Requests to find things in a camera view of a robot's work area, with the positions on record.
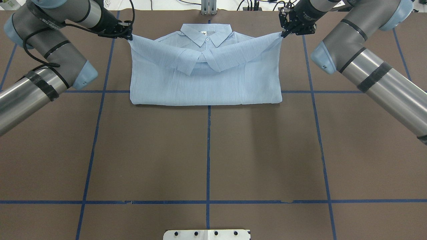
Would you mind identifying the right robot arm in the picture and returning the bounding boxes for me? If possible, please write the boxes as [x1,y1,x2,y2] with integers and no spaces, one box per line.
[311,0,427,143]

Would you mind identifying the light blue button shirt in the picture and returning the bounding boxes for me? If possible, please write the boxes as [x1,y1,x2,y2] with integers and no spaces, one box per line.
[128,23,282,106]

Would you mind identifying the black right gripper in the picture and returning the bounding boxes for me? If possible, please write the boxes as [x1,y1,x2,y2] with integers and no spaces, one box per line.
[279,3,317,38]

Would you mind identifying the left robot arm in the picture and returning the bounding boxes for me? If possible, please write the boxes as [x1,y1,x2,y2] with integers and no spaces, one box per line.
[1,0,135,135]

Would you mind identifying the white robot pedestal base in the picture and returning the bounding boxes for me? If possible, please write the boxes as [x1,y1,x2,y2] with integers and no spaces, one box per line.
[163,229,251,240]

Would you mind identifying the aluminium frame post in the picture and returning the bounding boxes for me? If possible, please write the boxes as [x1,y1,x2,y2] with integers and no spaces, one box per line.
[201,0,218,16]

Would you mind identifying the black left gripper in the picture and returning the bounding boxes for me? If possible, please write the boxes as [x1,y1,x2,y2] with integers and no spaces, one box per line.
[97,15,133,41]

